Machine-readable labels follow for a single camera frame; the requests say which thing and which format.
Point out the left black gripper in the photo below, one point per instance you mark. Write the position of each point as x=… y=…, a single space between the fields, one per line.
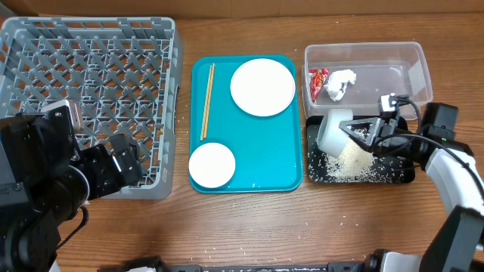
x=114 y=163

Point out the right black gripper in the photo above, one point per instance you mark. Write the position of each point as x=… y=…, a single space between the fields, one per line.
x=373 y=126

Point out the grey bowl of rice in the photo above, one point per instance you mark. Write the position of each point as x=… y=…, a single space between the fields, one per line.
x=331 y=138

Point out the white tissue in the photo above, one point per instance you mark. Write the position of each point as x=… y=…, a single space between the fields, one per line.
x=337 y=83

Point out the red snack wrapper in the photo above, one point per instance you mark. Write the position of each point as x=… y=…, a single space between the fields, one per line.
x=317 y=79

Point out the large white plate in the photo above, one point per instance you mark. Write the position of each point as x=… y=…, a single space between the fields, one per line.
x=262 y=87

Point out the wooden chopstick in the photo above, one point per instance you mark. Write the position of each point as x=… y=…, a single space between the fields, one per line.
x=206 y=104
x=209 y=103

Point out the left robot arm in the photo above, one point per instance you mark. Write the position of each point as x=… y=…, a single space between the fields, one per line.
x=46 y=179

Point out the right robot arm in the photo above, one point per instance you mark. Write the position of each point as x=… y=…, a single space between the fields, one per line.
x=451 y=166

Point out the black tray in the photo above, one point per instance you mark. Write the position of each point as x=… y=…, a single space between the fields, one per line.
x=353 y=166

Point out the clear plastic bin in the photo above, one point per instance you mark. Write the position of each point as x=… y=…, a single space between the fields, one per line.
x=381 y=68

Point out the teal plastic tray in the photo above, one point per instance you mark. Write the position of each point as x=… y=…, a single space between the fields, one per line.
x=267 y=150

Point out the grey dish rack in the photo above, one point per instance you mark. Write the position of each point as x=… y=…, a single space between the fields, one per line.
x=124 y=72

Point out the small white plate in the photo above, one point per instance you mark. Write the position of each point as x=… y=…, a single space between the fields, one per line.
x=212 y=165

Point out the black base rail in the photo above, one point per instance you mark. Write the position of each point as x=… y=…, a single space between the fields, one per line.
x=264 y=266

